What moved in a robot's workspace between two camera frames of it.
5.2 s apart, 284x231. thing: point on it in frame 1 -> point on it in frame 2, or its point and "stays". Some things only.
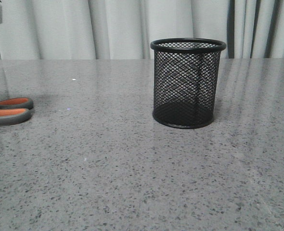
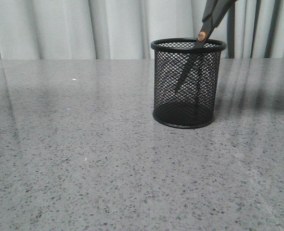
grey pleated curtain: [125, 29] stays
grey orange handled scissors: [9, 111] -> [213, 10]
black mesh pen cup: [186, 77] stays
